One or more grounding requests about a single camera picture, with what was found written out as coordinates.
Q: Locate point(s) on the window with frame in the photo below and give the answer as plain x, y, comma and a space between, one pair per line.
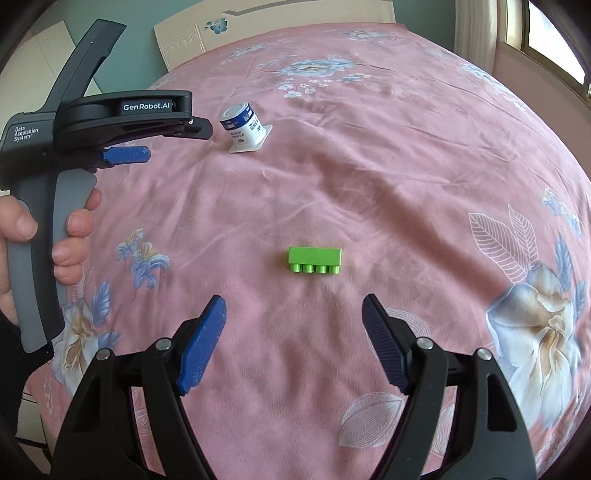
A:
524, 26

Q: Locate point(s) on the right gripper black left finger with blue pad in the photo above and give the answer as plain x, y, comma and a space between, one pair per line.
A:
99, 437

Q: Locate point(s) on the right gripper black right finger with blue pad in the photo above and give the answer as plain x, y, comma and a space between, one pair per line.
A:
488, 438

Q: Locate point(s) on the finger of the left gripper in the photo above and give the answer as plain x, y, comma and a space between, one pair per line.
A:
125, 155

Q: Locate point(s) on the green studded toy brick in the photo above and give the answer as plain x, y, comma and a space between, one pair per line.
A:
314, 260

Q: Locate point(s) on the person's left hand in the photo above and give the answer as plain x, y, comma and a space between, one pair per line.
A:
17, 225

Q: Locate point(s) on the small blue white bottle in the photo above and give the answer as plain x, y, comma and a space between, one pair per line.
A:
247, 132

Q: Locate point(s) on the beige wooden headboard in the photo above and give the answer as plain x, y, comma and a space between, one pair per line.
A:
161, 35

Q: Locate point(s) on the pink floral bedsheet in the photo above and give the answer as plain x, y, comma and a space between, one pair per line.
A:
451, 200

